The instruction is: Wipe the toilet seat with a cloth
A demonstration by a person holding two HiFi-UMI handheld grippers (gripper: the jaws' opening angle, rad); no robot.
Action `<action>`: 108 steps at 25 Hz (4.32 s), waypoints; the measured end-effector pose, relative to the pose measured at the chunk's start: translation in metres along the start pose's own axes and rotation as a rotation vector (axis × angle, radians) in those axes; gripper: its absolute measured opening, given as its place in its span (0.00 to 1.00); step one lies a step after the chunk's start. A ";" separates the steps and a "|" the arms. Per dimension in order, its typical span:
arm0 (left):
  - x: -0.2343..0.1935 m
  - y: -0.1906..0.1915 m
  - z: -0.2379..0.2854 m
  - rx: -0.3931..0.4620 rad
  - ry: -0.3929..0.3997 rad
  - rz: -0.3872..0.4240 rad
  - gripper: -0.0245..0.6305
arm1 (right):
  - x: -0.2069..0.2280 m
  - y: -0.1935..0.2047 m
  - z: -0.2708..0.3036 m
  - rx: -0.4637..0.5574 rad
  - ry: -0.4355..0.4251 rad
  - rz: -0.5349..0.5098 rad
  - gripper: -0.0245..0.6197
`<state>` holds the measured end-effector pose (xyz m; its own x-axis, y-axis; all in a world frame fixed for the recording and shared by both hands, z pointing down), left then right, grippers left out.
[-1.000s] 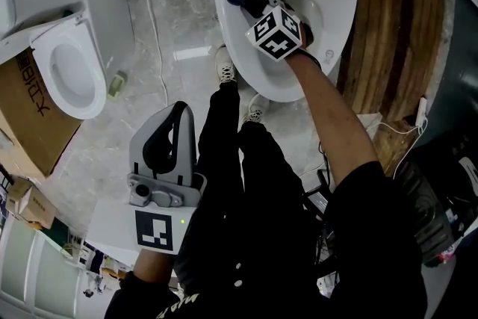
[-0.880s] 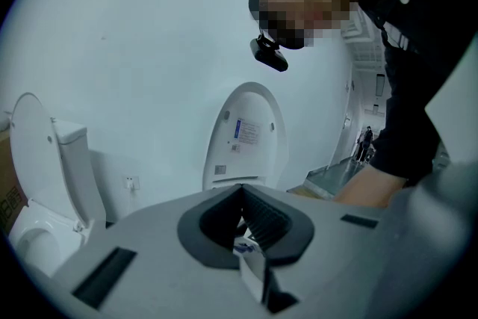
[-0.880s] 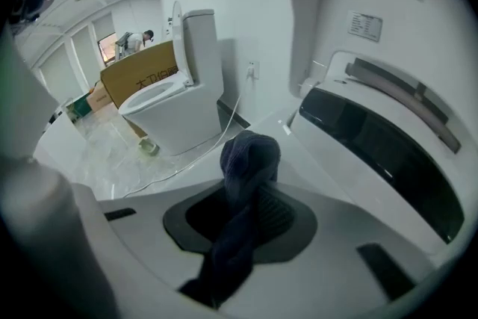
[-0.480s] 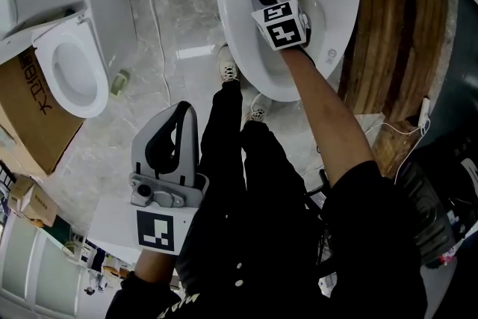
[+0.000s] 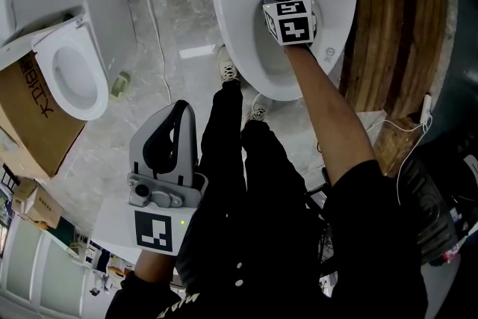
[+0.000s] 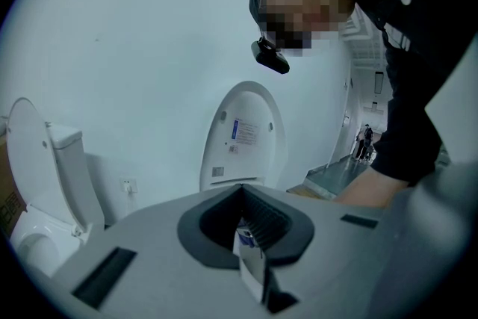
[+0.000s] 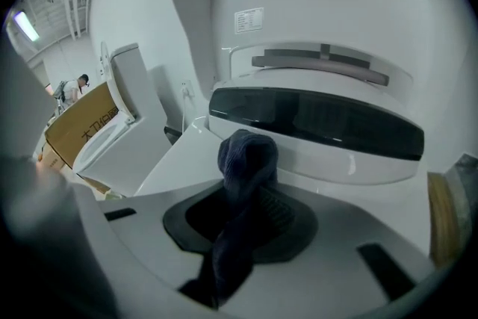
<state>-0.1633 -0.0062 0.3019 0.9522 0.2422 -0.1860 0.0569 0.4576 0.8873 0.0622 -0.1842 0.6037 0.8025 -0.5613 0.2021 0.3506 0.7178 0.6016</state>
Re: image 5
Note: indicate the person's black trousers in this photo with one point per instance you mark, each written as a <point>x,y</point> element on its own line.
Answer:
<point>261,179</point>

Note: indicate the white toilet with tank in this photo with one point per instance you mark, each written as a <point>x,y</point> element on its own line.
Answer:
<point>93,18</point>

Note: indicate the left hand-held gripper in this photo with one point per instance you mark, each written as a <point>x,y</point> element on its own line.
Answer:
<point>153,231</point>

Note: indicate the white power strip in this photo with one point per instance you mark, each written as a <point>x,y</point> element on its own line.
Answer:
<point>425,108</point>

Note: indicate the white smart toilet body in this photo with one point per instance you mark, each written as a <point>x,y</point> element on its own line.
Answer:
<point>272,65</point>

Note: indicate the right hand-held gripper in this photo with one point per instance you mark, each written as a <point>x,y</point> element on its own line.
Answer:
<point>295,30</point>

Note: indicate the pale green small container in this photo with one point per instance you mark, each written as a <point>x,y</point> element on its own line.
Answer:
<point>120,86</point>

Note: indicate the large cardboard box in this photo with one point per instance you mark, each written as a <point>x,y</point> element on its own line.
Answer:
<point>33,123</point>

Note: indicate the dark wooden slat board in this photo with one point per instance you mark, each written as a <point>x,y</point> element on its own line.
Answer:
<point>392,37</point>

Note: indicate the white sneaker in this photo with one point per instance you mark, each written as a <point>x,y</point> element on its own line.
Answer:
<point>228,65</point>
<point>257,108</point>

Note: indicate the small cardboard box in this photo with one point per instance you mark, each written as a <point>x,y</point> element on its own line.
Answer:
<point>37,205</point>

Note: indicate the person's black button shirt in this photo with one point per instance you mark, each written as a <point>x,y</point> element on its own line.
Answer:
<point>354,254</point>

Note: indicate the person's left forearm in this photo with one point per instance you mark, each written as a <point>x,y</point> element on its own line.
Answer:
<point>155,267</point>

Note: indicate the white framed glass partition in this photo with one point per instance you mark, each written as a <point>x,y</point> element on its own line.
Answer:
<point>37,272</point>

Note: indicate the black ribbed suitcase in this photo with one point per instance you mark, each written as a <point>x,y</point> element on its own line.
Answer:
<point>429,205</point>

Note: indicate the white cabinet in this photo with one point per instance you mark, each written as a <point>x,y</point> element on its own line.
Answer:
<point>112,224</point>

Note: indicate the person's right forearm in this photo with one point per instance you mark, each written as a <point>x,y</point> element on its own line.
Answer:
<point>328,104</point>

